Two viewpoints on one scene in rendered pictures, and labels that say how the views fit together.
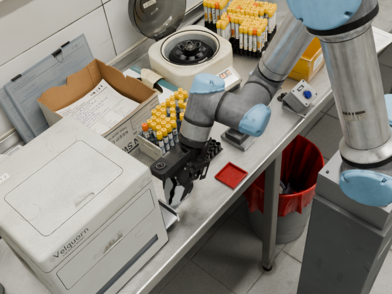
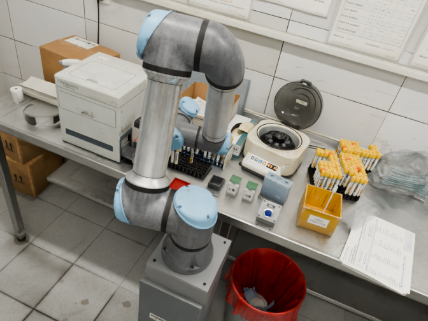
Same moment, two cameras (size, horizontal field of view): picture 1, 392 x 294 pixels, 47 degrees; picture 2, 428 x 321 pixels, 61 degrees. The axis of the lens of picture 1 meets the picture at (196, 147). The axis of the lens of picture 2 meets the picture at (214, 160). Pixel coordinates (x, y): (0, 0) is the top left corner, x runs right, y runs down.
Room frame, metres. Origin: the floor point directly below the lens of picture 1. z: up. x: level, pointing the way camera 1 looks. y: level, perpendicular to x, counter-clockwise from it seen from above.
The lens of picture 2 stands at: (0.34, -1.02, 1.83)
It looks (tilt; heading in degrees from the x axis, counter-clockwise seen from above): 38 degrees down; 58
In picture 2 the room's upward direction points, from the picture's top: 11 degrees clockwise
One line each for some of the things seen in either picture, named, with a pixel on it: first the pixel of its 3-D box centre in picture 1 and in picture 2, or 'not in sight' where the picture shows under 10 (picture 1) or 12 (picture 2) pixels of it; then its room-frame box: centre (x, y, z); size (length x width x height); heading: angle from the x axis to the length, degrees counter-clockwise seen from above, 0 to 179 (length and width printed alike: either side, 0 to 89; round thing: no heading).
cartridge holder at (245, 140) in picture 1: (237, 135); (215, 183); (0.92, -0.13, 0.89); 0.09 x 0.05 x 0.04; 44
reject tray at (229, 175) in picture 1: (231, 175); (179, 186); (0.78, -0.09, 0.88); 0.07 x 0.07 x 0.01; 43
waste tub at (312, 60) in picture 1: (300, 56); (318, 209); (1.21, -0.39, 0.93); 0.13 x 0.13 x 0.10; 48
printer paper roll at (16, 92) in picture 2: not in sight; (17, 94); (0.27, 0.66, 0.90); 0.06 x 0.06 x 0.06; 43
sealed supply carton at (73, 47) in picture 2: not in sight; (81, 65); (0.58, 0.79, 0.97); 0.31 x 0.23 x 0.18; 127
